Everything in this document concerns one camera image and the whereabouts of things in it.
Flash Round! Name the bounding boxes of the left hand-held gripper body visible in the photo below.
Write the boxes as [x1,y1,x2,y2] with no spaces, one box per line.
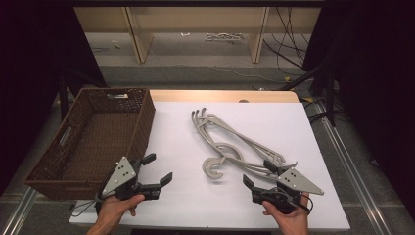
[95,156,161,214]

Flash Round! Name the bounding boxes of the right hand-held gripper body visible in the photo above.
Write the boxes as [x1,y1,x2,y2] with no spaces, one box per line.
[251,166,325,215]

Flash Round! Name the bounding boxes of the grey plastic clothes hanger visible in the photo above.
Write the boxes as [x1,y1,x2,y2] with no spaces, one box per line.
[191,110,288,177]
[191,109,297,181]
[199,107,288,165]

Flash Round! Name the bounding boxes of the brown wicker basket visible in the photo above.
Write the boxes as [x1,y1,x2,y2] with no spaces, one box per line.
[23,86,157,201]

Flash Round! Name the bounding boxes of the person's left hand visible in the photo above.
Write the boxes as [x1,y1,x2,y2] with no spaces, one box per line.
[96,194,146,228]

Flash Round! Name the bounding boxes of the person's right hand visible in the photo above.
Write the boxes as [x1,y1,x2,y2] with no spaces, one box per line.
[262,192,310,231]

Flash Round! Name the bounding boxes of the white table cover sheet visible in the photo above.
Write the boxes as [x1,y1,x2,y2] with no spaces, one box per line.
[69,101,351,233]

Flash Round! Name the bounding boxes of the wooden table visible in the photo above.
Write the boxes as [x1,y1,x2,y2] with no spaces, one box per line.
[149,89,300,104]

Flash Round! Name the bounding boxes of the black metal stand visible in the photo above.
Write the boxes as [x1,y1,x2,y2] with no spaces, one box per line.
[280,60,338,127]

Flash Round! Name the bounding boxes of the beige wooden shelf unit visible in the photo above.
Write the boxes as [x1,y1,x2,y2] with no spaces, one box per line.
[73,6,322,65]

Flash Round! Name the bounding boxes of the dark curtain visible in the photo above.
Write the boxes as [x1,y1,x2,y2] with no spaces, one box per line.
[0,0,110,197]
[302,0,415,214]

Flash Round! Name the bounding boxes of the pile of pale hangers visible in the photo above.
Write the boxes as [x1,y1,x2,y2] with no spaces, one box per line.
[205,31,245,43]

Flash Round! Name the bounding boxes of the right hand-held gripper cable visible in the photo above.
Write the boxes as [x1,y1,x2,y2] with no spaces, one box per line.
[277,189,315,215]

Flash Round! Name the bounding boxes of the hand-held gripper cable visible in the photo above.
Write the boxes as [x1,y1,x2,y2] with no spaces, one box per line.
[69,192,109,218]
[277,189,315,215]

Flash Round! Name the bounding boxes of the left hand-held gripper cable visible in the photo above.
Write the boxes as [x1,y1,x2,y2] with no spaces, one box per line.
[69,192,109,218]

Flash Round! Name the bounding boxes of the metal floor rail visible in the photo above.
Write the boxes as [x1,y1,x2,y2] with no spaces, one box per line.
[0,187,37,235]
[312,100,394,235]

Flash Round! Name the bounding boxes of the bundle of black floor cables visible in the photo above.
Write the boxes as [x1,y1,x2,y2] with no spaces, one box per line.
[262,6,311,78]

